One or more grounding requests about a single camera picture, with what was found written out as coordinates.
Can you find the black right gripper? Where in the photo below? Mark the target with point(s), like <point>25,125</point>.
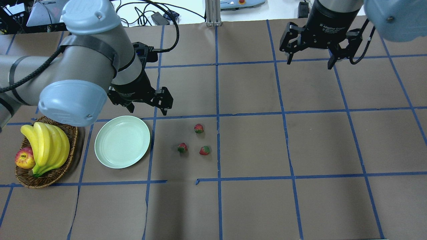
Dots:
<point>323,20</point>

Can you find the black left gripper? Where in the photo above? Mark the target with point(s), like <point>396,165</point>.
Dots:
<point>133,88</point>

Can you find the red strawberry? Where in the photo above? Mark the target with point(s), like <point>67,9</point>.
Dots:
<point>205,150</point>
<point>198,128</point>
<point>182,147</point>

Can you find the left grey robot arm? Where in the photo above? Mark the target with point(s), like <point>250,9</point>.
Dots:
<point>95,63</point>

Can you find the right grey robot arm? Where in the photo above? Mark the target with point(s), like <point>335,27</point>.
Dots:
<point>394,20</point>

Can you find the pale green plate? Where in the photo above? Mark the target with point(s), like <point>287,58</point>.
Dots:
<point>122,142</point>

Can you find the black power adapter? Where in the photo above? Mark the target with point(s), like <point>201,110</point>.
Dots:
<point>159,19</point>

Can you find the yellow banana bunch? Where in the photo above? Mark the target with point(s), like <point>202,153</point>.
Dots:
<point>50,146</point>

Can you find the red yellow apple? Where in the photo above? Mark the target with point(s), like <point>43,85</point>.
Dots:
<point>24,158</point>

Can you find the black laptop computer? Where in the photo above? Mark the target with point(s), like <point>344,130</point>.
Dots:
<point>46,12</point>

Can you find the brown wicker basket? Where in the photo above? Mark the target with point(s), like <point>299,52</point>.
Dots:
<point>74,135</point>

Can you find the aluminium frame post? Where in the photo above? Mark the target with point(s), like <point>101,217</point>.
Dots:
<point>212,13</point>

